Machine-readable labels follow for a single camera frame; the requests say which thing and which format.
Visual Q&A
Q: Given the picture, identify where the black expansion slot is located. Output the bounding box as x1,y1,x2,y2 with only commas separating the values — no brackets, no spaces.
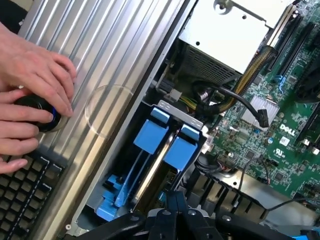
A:
279,21,318,78
268,13,305,72

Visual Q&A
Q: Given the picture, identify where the person's right hand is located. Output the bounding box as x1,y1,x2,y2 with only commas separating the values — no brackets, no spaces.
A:
0,88,55,175

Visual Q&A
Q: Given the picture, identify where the person's left hand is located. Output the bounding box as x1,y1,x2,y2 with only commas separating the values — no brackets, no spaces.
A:
0,19,78,118

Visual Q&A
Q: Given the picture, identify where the black keyboard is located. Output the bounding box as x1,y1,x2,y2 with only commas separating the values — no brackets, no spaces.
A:
0,152,66,240

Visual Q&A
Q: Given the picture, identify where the braided yellow black wire bundle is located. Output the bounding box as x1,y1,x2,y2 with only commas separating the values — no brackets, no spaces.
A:
219,43,280,113

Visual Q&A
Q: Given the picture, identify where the open PC case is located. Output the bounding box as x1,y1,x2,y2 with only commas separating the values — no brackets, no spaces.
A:
57,0,320,240

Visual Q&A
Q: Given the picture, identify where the sleeved black power wire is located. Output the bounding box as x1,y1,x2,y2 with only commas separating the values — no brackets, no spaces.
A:
191,81,270,129

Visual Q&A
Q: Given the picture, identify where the clear round disc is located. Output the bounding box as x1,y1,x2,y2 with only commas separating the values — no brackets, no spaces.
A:
84,84,136,138

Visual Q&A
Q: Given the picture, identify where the green motherboard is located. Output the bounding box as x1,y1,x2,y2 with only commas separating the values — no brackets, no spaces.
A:
194,0,320,208

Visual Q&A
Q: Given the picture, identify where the black ribbed plastic shroud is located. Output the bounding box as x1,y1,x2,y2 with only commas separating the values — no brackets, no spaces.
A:
186,172,270,221

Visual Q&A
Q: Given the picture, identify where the silver chipset heatsink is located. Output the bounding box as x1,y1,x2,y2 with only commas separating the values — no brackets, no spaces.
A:
243,94,280,126

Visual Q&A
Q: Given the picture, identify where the beige expansion slot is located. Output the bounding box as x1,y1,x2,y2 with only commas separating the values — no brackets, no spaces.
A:
264,2,297,48

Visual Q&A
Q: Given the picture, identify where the silver power supply unit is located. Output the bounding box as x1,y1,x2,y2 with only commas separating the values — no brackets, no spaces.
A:
178,0,298,83

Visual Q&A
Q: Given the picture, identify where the person's dark clothed trunk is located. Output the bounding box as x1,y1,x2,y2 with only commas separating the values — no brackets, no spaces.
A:
0,0,38,36

